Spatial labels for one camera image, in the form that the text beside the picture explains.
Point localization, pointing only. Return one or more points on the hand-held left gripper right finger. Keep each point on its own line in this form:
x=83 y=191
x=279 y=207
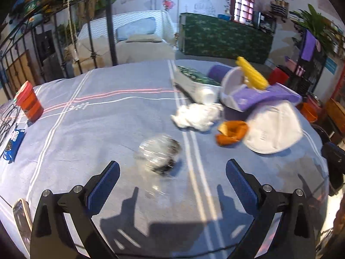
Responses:
x=242 y=186

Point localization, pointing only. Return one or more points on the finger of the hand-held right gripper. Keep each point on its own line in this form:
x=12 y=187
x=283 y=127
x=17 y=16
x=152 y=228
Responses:
x=333 y=151

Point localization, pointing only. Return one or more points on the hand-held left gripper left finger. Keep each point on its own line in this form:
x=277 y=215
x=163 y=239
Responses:
x=103 y=186

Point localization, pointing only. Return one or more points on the clear plastic wrap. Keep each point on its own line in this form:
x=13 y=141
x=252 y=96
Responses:
x=159 y=151

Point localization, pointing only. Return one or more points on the yellow foam fruit net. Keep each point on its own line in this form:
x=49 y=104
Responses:
x=253 y=75

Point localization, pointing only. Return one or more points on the orange bucket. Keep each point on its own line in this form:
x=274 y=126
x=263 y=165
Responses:
x=310 y=112

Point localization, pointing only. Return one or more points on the orange peel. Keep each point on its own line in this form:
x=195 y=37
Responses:
x=231 y=132

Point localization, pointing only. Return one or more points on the white face mask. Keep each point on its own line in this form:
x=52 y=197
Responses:
x=272 y=132

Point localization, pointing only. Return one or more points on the blue striped tablecloth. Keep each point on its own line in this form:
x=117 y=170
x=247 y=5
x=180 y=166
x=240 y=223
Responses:
x=121 y=118

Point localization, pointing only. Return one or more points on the crumpled white tissue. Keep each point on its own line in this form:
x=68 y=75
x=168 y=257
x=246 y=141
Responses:
x=196 y=116

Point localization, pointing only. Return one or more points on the purple and white dustpan bin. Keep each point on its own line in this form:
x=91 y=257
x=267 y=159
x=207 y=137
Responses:
x=269 y=97

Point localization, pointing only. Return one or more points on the smartphone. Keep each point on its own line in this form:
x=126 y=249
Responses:
x=23 y=221

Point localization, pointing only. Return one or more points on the red bin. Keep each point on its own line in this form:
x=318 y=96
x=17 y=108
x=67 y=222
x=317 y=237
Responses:
x=277 y=75

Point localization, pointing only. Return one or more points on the blue cookie packet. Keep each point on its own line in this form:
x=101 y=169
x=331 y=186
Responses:
x=14 y=140

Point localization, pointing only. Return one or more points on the hanging purple cloth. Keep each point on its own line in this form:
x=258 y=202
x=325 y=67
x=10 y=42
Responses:
x=308 y=45

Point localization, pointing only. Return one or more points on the red paper cup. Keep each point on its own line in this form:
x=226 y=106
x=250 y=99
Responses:
x=29 y=105

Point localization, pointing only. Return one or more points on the green milk carton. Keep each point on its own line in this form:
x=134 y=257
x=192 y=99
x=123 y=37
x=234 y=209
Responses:
x=194 y=78

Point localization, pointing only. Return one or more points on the potted green plant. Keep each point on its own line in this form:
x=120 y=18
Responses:
x=315 y=19

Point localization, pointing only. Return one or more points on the green patterned counter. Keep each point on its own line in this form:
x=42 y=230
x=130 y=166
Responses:
x=223 y=40

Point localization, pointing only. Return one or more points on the black metal rack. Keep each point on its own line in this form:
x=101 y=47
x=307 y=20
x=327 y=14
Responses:
x=110 y=32

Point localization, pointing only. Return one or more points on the beige cushion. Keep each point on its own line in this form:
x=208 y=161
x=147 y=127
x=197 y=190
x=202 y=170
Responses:
x=147 y=38

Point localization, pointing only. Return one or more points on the blue pillow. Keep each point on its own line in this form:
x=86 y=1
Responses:
x=137 y=29

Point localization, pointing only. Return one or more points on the white sofa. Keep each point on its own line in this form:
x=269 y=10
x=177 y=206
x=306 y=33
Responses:
x=167 y=27

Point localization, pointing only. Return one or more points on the red window frame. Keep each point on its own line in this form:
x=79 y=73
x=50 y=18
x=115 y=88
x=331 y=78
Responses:
x=244 y=2

